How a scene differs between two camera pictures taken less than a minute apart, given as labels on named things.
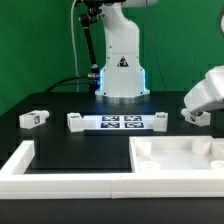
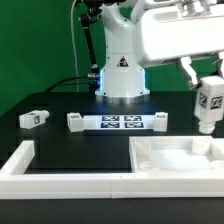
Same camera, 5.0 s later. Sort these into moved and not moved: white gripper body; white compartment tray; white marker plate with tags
Moved: white gripper body
Not moved: white marker plate with tags; white compartment tray
